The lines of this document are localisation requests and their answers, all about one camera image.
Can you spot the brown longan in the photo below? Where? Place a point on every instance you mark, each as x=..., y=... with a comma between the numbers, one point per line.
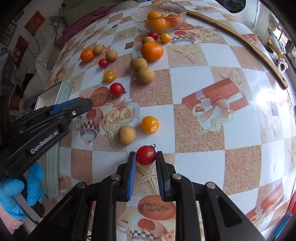
x=147, y=39
x=111, y=55
x=126, y=135
x=98, y=49

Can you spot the yellow cherry tomato far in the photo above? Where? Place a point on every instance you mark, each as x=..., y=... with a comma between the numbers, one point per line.
x=109, y=76

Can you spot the orange mandarin near bowl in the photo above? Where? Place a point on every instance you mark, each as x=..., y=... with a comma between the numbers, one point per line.
x=152, y=51

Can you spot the large orange mandarin far left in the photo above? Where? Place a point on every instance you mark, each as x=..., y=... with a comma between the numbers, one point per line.
x=87, y=55

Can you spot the glass fruit bowl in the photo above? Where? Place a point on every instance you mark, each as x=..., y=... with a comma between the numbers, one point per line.
x=174, y=13

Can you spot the brown longan beside mandarin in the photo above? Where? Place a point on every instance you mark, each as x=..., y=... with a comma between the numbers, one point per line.
x=98, y=49

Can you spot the orange in bowl top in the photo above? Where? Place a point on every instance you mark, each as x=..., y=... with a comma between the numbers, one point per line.
x=153, y=15

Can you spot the small orange fruit near bowl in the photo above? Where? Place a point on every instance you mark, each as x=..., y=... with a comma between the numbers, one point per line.
x=165, y=38

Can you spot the red cherry tomato far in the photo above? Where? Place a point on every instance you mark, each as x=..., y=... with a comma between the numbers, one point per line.
x=103, y=63

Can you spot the green sofa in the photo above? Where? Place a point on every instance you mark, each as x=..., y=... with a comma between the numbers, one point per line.
x=88, y=6

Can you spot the brown longan mid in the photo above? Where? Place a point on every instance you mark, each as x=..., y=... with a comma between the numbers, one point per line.
x=145, y=75
x=137, y=63

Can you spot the orange in bowl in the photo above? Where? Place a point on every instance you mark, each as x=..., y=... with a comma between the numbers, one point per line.
x=153, y=15
x=159, y=25

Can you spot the washing machine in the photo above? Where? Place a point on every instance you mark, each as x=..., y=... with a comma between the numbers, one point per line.
x=233, y=6

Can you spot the white striped blanket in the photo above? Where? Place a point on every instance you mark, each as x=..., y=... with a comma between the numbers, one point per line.
x=39, y=59

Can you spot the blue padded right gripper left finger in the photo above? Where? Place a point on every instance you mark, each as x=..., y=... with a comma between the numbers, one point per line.
x=130, y=171

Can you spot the brown longan mid lower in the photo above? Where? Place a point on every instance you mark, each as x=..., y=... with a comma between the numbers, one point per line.
x=145, y=75

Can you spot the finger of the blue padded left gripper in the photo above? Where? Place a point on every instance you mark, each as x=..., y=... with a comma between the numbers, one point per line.
x=68, y=104
x=83, y=107

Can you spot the small red tomato near bowl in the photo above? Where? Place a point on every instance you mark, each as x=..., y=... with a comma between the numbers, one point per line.
x=153, y=34

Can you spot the red cherry tomato pair right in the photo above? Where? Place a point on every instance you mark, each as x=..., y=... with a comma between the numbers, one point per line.
x=117, y=89

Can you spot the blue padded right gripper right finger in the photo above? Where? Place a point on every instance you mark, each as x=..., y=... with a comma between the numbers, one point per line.
x=164, y=172

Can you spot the wooden back scratcher stick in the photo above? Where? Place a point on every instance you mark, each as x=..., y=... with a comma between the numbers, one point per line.
x=269, y=63

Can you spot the brown longan mid upper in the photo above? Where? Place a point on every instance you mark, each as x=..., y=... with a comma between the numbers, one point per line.
x=137, y=63

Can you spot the yellow tomato cluster top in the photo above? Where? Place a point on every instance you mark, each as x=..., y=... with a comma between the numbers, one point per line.
x=150, y=124

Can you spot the orange in bowl front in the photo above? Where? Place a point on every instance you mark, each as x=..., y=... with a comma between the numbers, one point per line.
x=159, y=25

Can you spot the blue gloved left hand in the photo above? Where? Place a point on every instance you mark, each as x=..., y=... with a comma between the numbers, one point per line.
x=13, y=187

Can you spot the magenta cloth on sofa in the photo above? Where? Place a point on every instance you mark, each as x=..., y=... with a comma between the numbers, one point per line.
x=77, y=21

